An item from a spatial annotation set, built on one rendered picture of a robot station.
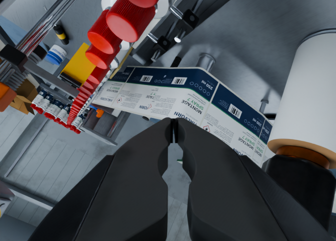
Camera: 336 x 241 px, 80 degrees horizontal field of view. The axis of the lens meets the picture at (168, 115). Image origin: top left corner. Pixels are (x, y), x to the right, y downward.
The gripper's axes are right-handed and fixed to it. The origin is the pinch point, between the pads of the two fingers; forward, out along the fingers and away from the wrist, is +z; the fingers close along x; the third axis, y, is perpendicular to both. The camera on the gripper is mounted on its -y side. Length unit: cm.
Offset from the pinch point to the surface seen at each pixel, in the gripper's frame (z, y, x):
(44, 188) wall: 255, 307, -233
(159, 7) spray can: 10.3, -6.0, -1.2
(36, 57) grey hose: 23.5, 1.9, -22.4
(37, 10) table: 74, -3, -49
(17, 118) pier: 316, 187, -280
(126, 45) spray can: 18.0, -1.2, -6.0
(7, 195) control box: 7.8, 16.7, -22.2
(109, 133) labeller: 38, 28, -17
